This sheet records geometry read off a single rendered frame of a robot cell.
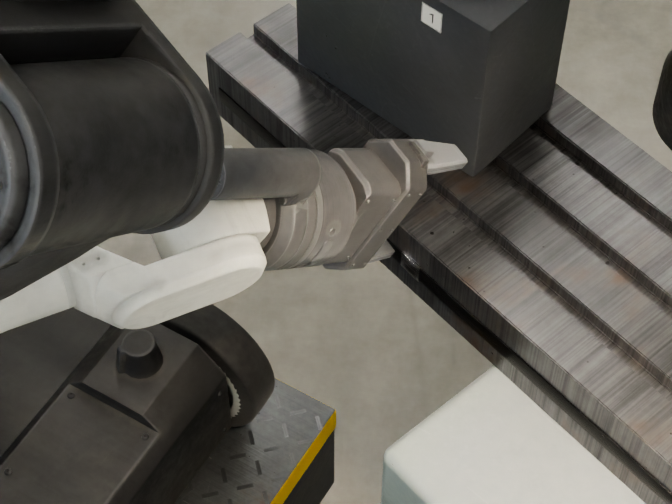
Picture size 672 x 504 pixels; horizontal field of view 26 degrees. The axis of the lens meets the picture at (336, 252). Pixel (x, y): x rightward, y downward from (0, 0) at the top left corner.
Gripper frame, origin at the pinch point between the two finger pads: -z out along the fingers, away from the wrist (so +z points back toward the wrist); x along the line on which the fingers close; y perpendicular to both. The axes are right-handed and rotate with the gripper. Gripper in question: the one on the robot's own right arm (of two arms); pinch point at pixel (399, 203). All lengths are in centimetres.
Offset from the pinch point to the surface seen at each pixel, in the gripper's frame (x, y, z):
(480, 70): 9.3, 6.0, -8.2
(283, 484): -56, 6, -34
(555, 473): -11.3, -21.5, -12.1
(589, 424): -6.0, -20.5, -12.5
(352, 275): -69, 47, -93
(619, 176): 5.4, -2.9, -25.2
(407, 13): 8.5, 14.0, -6.3
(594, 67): -33, 61, -146
